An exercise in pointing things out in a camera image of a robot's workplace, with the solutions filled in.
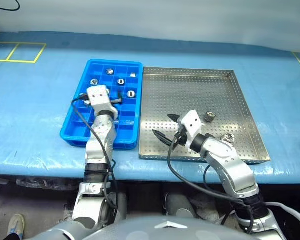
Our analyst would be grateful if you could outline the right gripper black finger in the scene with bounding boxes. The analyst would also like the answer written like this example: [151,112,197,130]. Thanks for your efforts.
[151,129,173,148]
[166,113,183,126]

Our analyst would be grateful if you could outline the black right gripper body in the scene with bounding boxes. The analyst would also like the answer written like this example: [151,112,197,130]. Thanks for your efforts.
[174,126,190,148]

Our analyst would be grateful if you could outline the blue plastic compartment tray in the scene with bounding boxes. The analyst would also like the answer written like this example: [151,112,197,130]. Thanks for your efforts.
[59,58,144,151]

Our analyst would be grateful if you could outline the perforated steel tray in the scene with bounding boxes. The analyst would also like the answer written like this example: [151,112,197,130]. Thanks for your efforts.
[138,66,271,166]

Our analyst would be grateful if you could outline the grey rounded shape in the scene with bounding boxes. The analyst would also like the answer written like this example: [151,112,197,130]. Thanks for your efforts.
[163,191,198,219]

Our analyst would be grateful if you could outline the silver robot torso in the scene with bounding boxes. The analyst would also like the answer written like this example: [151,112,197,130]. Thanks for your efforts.
[29,216,288,240]

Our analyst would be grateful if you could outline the white and blue shoe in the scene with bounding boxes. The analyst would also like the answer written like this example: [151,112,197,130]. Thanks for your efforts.
[7,213,26,240]

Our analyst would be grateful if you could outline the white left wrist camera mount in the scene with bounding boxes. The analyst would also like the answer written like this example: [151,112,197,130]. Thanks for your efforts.
[86,84,120,120]

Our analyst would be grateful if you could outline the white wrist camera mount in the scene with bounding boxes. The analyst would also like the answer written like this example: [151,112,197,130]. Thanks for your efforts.
[180,109,206,151]
[86,84,120,120]

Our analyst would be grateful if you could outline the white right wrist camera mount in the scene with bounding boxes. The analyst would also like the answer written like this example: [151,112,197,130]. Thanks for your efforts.
[180,109,206,151]

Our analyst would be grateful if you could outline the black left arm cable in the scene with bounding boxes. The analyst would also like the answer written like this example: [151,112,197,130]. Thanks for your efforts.
[71,92,120,211]

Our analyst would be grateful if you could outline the white hose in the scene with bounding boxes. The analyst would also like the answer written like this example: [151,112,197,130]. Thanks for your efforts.
[263,201,300,233]

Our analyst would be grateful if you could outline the thin black cable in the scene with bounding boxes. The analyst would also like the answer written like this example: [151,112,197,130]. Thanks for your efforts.
[0,0,21,12]

